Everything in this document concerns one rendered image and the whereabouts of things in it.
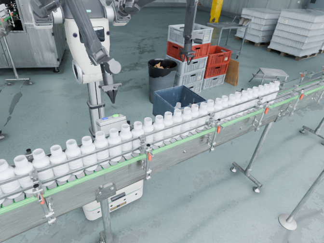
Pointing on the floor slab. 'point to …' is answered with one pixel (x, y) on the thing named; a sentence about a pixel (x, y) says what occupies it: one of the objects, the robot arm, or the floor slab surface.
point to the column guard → (215, 11)
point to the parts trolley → (229, 33)
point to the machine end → (32, 42)
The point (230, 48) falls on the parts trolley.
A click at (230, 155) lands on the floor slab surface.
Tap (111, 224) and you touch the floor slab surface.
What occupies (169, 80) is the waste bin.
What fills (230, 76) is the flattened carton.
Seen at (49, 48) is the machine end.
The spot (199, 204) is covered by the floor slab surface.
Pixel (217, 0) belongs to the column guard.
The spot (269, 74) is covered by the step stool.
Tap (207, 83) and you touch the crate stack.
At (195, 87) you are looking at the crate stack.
